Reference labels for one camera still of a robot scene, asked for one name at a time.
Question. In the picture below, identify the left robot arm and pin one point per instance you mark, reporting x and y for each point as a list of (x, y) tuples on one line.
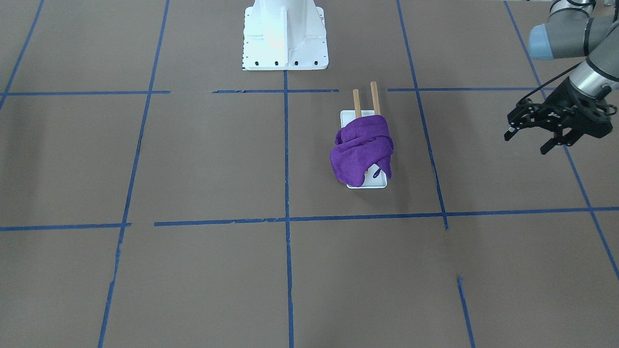
[(571, 32)]

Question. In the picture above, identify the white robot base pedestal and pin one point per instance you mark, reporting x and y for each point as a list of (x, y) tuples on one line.
[(284, 35)]

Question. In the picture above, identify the purple towel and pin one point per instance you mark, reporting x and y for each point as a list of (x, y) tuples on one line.
[(364, 144)]

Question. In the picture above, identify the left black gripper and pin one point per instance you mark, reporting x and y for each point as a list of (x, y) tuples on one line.
[(567, 96)]

